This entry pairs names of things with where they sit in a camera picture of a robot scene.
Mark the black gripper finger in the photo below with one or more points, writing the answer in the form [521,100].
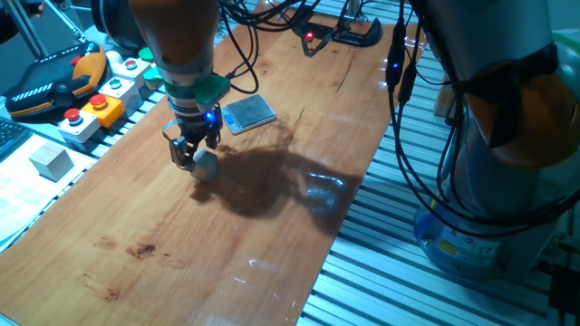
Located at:
[213,139]
[182,155]

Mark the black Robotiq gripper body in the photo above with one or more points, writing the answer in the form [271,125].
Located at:
[199,129]

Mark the dark sleeved person forearm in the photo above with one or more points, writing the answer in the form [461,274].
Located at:
[9,27]

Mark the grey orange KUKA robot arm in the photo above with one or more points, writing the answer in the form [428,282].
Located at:
[476,27]

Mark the silver digital pocket scale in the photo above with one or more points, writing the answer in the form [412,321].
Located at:
[251,111]

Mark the white box small green button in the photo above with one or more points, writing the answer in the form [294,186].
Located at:
[120,93]

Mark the yellow box red button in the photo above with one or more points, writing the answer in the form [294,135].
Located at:
[105,112]

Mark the white box small red button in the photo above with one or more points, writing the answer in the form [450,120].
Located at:
[131,68]

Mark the yellow box green button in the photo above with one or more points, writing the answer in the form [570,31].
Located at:
[145,54]

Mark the glossy wooden board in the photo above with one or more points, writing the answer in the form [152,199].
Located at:
[181,253]

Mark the white box large red button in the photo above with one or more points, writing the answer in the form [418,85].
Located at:
[77,127]

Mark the large wooden cube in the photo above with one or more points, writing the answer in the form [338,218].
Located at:
[51,160]

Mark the black filament spool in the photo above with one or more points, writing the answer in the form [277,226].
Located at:
[113,22]

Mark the orange black teach pendant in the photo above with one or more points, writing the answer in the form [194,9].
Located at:
[45,86]

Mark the white paper sheets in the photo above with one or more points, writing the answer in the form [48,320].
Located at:
[22,199]

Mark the black computer keyboard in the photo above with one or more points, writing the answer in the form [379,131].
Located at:
[11,136]

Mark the black C clamp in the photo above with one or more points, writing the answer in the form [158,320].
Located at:
[362,36]

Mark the green wrist mount plate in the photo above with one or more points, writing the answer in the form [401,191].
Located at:
[208,88]

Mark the grey metal frame strut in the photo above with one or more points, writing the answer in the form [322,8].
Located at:
[27,27]
[68,22]

